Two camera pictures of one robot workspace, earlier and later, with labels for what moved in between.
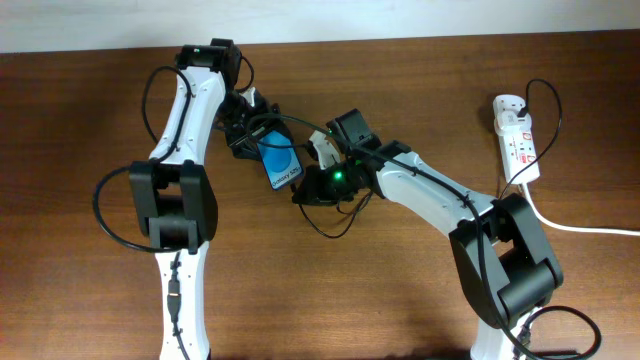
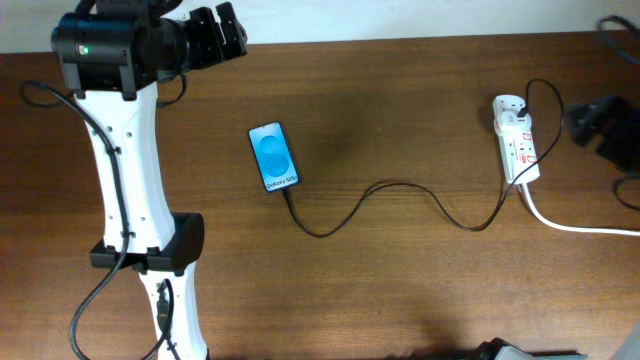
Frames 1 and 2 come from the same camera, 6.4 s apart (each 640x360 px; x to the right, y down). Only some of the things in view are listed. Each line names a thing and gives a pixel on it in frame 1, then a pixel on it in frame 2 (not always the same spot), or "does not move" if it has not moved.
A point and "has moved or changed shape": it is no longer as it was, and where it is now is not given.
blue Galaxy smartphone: [280, 157] has moved or changed shape
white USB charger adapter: [511, 121] does not move
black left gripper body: [240, 118] to [204, 44]
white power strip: [518, 150] does not move
